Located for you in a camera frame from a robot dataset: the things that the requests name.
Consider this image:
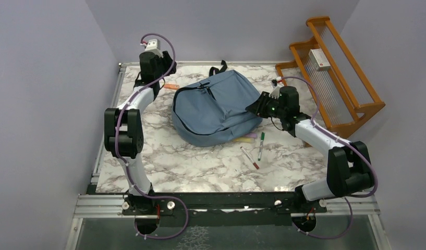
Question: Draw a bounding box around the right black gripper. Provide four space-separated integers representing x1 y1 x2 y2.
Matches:
246 91 286 119

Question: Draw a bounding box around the red marker pen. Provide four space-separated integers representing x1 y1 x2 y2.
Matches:
240 146 260 169

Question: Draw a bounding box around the blue student backpack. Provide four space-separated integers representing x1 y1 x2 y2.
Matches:
172 60 262 147

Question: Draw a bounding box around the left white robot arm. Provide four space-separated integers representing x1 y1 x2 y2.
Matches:
104 51 176 214

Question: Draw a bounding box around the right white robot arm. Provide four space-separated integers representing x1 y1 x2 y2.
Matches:
246 86 378 212

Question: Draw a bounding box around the green marker pen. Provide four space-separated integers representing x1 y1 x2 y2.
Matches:
258 132 265 161

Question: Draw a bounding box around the yellow orange highlighter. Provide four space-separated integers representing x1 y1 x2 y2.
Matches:
233 137 255 143

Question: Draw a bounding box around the orange wooden rack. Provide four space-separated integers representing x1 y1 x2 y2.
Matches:
275 16 385 139

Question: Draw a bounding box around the small white box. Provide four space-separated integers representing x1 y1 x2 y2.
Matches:
309 48 331 71

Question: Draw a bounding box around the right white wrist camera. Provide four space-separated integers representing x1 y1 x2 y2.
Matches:
269 85 281 99

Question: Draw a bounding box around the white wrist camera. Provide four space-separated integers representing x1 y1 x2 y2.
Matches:
269 85 281 99
141 39 163 58

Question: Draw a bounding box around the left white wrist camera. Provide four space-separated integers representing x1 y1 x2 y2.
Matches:
141 39 163 58

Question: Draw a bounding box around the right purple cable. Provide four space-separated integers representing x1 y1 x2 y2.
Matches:
276 76 379 240

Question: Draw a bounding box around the purple cable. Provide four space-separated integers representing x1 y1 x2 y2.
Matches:
276 76 379 240
115 33 190 241

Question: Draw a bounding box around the black metal base rail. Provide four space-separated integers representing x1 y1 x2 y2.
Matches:
121 192 327 228

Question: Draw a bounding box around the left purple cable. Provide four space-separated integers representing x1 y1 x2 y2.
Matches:
115 33 190 241

